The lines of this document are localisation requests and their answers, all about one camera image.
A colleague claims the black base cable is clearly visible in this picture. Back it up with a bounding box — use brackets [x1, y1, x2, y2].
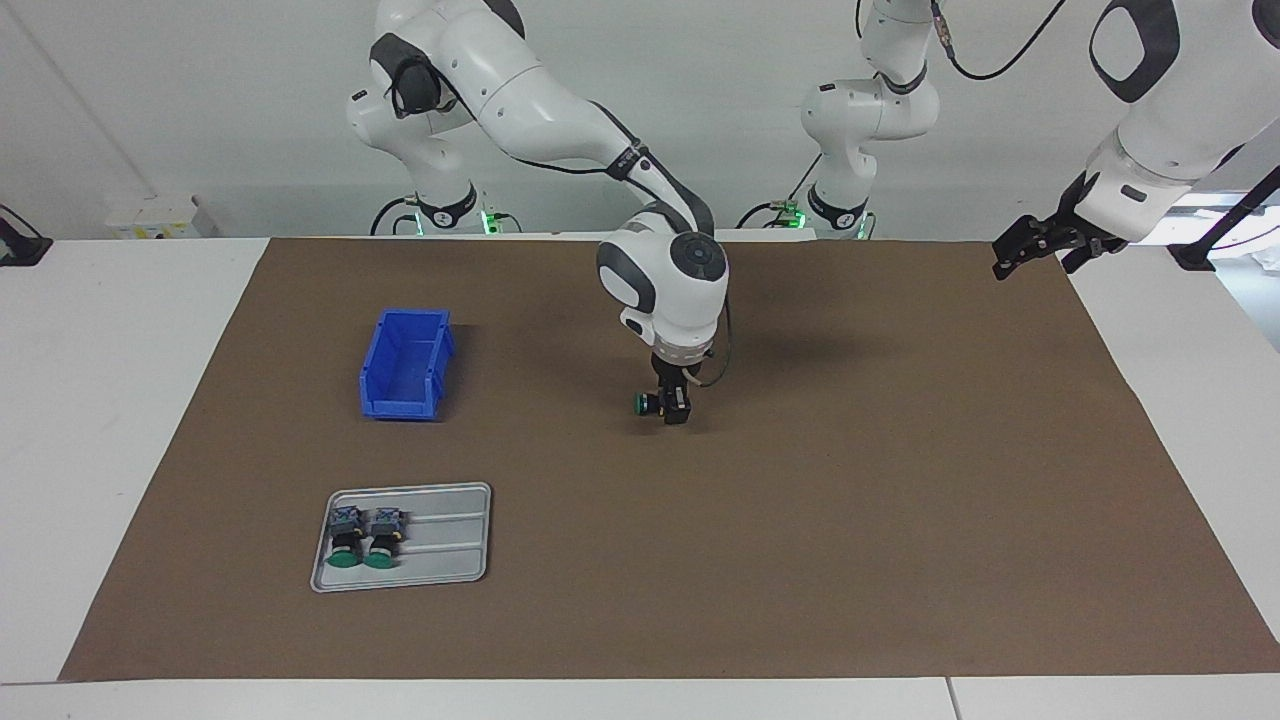
[370, 195, 421, 237]
[738, 150, 823, 229]

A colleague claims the brown paper table mat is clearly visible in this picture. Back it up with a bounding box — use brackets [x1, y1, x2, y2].
[58, 238, 1280, 683]

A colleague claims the white power box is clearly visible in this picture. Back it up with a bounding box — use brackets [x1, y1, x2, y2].
[106, 194, 219, 241]

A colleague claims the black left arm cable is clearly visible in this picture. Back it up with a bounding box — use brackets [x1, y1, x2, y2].
[925, 0, 1061, 81]

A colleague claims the black right base cable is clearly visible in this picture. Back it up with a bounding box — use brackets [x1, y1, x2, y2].
[370, 195, 421, 237]

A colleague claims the black stand with pole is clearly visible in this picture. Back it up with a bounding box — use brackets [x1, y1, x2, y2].
[1168, 165, 1280, 273]

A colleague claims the black left base cable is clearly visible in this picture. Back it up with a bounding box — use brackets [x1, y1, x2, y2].
[738, 150, 823, 229]

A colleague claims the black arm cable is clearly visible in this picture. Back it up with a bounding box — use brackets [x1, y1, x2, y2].
[925, 0, 1061, 81]
[390, 55, 733, 391]

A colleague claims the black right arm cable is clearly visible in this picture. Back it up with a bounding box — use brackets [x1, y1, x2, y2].
[390, 55, 733, 391]

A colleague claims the grey metal tray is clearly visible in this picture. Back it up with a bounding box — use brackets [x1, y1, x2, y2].
[309, 482, 493, 594]

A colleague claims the blue plastic storage bin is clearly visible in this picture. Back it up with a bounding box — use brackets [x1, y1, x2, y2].
[359, 309, 456, 422]

